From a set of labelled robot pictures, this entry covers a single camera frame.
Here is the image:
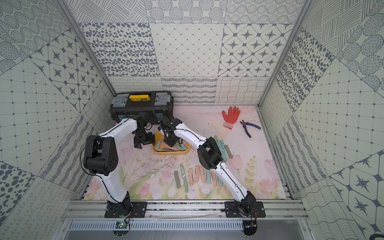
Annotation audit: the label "long green knife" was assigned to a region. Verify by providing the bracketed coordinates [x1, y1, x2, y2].
[180, 164, 189, 193]

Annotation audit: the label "red work glove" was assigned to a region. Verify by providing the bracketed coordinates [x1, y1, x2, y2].
[222, 106, 241, 129]

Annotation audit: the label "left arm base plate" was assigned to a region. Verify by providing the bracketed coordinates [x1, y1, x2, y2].
[105, 201, 148, 218]

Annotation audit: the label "aluminium frame rail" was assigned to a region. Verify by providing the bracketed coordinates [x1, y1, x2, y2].
[62, 199, 309, 221]

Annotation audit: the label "light teal knife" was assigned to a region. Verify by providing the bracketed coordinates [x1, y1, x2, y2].
[206, 170, 212, 184]

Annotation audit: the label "beige pink knife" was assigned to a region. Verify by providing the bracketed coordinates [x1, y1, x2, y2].
[188, 168, 194, 186]

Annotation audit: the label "black plastic toolbox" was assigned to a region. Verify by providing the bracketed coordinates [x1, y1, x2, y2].
[110, 91, 174, 125]

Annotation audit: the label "floral pink table mat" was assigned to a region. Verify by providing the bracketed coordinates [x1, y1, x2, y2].
[82, 105, 288, 201]

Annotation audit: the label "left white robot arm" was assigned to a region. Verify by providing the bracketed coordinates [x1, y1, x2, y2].
[82, 112, 155, 217]

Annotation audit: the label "pale pink knife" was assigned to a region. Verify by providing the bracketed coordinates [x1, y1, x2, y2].
[194, 165, 200, 183]

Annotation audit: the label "grey green fruit knife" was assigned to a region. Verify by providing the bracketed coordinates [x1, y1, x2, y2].
[225, 145, 233, 159]

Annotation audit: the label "yellow plastic storage box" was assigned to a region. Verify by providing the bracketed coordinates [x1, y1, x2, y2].
[152, 132, 191, 156]

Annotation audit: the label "blue handled pliers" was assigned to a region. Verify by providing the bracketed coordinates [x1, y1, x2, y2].
[240, 120, 261, 138]

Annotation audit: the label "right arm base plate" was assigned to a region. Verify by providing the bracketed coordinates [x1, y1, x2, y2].
[222, 201, 266, 218]

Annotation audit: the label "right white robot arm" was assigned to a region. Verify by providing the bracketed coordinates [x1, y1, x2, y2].
[155, 114, 257, 217]

